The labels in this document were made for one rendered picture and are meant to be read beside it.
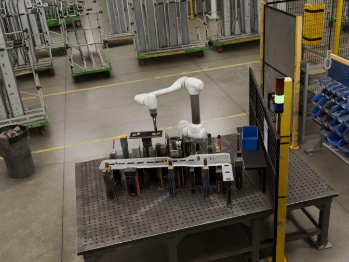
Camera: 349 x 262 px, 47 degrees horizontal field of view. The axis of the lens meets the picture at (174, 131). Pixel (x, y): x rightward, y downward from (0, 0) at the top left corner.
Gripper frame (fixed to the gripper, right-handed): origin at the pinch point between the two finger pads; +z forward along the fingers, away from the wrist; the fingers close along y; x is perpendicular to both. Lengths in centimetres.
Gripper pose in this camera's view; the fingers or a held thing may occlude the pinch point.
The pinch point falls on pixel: (155, 129)
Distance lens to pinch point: 443.1
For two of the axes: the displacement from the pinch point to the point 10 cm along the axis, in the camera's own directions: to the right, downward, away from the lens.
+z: 0.9, 8.9, 4.5
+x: 9.9, -1.3, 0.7
